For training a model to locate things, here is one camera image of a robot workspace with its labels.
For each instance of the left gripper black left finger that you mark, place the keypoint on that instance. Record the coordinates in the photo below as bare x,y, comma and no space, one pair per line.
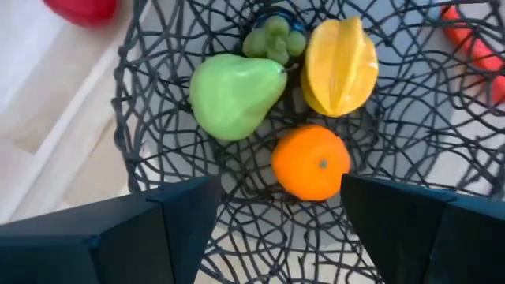
98,240

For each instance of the orange carrot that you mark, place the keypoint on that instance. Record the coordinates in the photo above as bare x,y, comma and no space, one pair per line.
481,55

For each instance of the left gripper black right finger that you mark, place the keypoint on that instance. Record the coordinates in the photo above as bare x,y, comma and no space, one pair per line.
434,236

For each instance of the yellow starfruit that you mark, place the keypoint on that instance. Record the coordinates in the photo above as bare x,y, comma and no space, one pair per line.
339,67

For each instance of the red pomegranate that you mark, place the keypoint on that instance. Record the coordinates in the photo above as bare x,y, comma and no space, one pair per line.
83,10

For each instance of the round grey placemat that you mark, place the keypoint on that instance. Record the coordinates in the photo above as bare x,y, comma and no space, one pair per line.
398,51

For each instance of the green pear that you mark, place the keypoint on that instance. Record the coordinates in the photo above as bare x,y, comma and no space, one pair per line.
233,96

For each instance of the orange fruit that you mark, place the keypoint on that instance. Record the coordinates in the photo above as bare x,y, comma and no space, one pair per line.
309,163

